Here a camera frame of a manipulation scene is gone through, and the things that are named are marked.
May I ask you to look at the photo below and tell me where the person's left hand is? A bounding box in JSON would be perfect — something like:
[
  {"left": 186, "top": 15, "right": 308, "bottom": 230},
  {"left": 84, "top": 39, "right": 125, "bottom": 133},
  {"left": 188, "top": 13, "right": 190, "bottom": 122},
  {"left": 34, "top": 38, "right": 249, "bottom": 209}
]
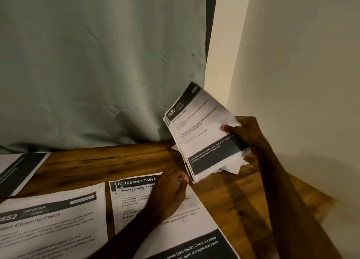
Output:
[{"left": 143, "top": 166, "right": 190, "bottom": 223}]

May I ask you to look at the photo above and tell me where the person's right hand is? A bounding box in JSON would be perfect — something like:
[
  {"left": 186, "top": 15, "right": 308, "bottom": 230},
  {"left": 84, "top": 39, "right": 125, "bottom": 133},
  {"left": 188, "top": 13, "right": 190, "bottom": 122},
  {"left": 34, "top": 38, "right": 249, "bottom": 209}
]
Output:
[{"left": 219, "top": 116, "right": 271, "bottom": 156}]

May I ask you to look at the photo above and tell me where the printed papers pile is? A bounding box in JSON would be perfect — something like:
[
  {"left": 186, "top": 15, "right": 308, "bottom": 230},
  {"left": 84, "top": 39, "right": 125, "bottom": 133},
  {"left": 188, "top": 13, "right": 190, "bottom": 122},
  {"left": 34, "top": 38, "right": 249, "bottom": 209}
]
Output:
[{"left": 162, "top": 81, "right": 252, "bottom": 184}]

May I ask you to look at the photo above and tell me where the single sheet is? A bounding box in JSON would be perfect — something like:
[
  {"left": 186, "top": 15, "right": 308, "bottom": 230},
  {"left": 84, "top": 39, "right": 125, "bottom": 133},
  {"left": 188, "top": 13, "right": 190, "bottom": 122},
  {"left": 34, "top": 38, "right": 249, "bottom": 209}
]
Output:
[{"left": 0, "top": 152, "right": 52, "bottom": 198}]

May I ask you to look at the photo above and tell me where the person's right forearm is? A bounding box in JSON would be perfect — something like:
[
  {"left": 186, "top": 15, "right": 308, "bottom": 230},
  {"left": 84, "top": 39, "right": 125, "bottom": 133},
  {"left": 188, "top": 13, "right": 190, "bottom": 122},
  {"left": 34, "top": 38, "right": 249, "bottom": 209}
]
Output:
[{"left": 253, "top": 144, "right": 343, "bottom": 259}]

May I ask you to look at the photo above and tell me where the person's left forearm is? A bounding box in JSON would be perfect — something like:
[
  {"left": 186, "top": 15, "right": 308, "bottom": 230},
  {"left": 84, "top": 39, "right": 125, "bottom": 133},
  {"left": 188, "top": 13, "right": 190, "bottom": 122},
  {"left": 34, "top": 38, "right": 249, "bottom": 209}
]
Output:
[{"left": 90, "top": 208, "right": 170, "bottom": 259}]

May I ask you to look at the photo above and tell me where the pale green curtain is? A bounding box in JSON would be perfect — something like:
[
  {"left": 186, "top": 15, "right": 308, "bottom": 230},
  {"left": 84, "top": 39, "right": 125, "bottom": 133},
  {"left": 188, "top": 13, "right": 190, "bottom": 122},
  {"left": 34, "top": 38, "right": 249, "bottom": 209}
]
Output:
[{"left": 0, "top": 0, "right": 220, "bottom": 155}]

